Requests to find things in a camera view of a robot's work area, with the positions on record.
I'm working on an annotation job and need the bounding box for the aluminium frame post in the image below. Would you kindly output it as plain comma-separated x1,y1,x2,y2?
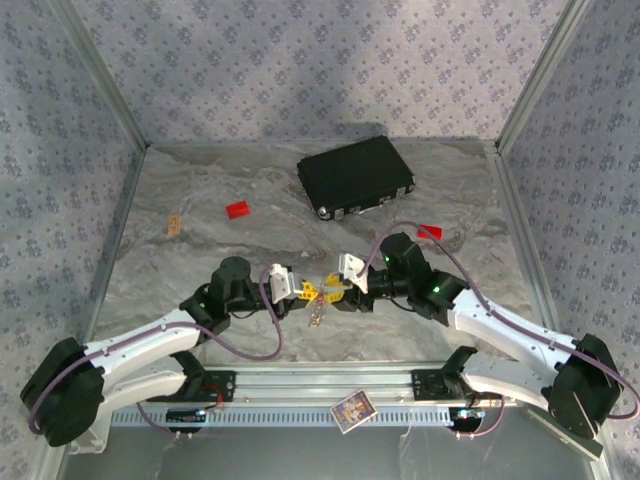
49,0,151,151
494,0,599,156

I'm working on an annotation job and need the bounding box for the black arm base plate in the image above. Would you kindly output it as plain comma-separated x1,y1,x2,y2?
410,368,504,401
144,368,237,404

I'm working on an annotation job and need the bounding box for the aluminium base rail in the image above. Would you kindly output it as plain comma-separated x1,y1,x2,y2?
204,362,551,406

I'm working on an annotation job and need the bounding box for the small printed card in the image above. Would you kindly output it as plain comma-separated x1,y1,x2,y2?
329,389,379,435

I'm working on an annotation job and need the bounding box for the grey metal bar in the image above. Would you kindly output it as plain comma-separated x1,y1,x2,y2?
519,404,605,460

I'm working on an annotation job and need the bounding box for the metal key plate with rings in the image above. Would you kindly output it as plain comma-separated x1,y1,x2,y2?
305,289,335,327

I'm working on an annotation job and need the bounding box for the slotted grey cable duct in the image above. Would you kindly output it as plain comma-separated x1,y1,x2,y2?
109,403,451,429

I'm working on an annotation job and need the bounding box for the small circuit board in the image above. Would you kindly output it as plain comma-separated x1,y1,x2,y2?
451,407,489,424
166,407,209,425

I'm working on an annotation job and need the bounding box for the black briefcase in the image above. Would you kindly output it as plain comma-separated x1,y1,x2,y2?
296,134,417,221

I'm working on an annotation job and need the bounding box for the white plastic bracket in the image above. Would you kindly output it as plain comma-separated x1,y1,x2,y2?
69,417,110,455

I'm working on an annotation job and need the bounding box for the aluminium side rail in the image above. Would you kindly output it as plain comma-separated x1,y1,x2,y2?
37,144,149,480
492,142,616,480

